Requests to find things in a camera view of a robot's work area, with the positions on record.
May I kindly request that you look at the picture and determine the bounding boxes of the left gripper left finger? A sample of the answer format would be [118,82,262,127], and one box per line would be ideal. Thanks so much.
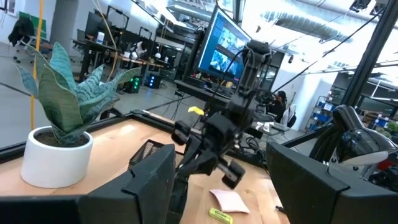
[77,144,177,224]

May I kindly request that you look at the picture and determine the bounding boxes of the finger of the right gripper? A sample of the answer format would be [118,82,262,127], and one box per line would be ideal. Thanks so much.
[177,145,203,172]
[166,149,219,224]

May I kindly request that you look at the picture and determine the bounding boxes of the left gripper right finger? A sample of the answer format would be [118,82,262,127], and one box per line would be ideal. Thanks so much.
[266,141,398,224]

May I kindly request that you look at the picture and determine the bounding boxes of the pink sticky note pad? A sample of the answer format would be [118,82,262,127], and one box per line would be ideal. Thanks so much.
[208,189,251,215]

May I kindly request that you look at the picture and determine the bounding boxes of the yellow-green eraser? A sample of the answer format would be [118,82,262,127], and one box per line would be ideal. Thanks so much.
[208,207,234,224]

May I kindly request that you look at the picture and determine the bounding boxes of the black mesh desk organizer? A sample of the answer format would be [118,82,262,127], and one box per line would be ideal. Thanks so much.
[127,139,167,170]

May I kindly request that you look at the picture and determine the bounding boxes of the black office chair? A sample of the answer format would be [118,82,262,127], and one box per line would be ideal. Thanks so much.
[7,17,35,63]

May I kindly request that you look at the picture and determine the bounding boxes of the black monitor desk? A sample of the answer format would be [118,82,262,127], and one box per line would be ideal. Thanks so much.
[174,79,233,108]

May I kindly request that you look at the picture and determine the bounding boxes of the person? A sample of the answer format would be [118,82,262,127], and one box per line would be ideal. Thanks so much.
[267,90,289,124]
[132,40,149,60]

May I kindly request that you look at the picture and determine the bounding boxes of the computer with blue lights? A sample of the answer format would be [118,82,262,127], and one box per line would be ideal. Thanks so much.
[145,73,163,90]

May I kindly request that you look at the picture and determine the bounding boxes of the shelf with blue bins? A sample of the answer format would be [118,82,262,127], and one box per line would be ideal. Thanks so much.
[306,95,336,132]

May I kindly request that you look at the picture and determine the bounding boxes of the large computer monitor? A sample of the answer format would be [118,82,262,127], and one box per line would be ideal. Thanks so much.
[194,6,252,85]

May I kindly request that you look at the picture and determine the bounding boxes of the white round plant pot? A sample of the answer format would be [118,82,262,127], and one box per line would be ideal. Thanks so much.
[20,126,94,189]

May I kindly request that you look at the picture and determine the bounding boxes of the computer with green lights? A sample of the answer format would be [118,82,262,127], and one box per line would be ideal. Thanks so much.
[124,76,142,94]

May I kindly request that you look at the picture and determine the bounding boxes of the wooden workbench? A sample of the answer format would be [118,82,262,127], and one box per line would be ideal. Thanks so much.
[72,39,165,83]

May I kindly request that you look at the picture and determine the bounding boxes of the green snake plant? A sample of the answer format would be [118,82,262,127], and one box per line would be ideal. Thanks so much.
[15,42,142,146]

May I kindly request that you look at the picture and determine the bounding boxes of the black gantry beam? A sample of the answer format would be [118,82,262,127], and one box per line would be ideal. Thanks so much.
[340,6,398,107]

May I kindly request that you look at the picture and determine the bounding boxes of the green board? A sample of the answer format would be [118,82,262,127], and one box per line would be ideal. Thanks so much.
[18,11,47,40]

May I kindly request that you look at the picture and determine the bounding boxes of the black metal table frame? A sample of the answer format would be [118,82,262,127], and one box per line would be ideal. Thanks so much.
[0,108,271,169]

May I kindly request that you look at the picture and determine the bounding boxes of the yellow hanging cable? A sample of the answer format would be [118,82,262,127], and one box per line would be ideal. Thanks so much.
[30,0,45,131]

